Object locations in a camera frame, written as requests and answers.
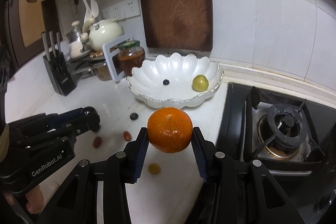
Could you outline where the red cherry tomato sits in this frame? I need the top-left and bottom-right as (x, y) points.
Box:
(92, 136), (102, 148)
(123, 131), (132, 141)

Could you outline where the orange tangerine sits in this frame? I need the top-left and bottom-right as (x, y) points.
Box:
(147, 107), (193, 153)

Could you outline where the dark blueberry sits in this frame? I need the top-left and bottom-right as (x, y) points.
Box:
(163, 79), (170, 86)
(130, 113), (138, 121)

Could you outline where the green round fruit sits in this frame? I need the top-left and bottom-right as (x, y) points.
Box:
(192, 75), (209, 92)

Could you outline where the person left hand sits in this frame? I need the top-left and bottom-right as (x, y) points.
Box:
(3, 185), (44, 214)

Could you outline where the steel lidded container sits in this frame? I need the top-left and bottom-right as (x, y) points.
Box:
(92, 61), (112, 81)

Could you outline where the black knife block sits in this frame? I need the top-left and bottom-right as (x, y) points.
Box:
(41, 31), (76, 96)

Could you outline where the white tablet stand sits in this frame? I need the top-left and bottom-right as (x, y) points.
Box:
(102, 34), (132, 82)

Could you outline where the small white steamer pot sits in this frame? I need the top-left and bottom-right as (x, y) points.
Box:
(66, 20), (91, 59)

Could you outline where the black gas stove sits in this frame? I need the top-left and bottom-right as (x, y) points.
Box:
(217, 83), (335, 223)

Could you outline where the white scalloped fruit bowl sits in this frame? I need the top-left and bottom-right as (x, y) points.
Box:
(126, 53), (224, 109)

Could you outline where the yellow-green small fruit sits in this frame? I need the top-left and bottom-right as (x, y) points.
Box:
(147, 162), (161, 174)

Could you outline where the glass jar with green lid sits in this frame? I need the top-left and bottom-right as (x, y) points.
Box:
(118, 40), (145, 76)

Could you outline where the cream ceramic pot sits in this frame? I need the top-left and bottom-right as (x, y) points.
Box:
(89, 18), (123, 51)

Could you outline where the white rice spoon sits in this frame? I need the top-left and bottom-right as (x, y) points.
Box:
(90, 0), (99, 18)
(82, 0), (92, 32)

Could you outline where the brown wooden cutting board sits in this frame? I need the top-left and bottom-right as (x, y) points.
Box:
(140, 0), (213, 52)

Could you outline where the white wall socket strip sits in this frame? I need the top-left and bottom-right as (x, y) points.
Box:
(102, 0), (140, 20)

